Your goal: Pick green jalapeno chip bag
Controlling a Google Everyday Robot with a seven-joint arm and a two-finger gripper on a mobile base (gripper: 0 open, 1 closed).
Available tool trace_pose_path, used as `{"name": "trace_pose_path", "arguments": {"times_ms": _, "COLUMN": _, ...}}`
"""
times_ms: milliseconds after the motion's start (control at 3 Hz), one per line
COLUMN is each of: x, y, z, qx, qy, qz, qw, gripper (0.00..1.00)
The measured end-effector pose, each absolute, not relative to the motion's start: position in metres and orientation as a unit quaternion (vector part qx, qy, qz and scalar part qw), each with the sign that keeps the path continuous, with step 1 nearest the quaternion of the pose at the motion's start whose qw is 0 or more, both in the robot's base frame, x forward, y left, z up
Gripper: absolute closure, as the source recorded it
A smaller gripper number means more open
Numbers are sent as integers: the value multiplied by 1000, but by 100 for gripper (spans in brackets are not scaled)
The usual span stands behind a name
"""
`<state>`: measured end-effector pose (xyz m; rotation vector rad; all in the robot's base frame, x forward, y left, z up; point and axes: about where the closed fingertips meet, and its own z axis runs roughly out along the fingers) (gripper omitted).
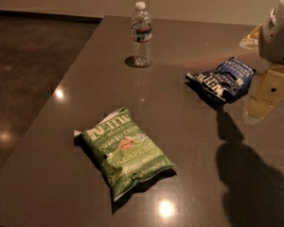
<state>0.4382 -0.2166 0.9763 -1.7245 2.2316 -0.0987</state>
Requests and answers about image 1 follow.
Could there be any green jalapeno chip bag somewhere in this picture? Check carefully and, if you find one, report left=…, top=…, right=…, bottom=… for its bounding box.
left=74, top=107, right=176, bottom=201

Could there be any blue kettle chip bag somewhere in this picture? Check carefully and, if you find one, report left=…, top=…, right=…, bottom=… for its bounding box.
left=186, top=57, right=256, bottom=103

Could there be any yellow chip bag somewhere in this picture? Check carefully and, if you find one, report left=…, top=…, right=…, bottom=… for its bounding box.
left=240, top=25, right=262, bottom=49

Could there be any clear plastic water bottle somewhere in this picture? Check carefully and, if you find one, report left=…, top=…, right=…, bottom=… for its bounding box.
left=131, top=1, right=152, bottom=67

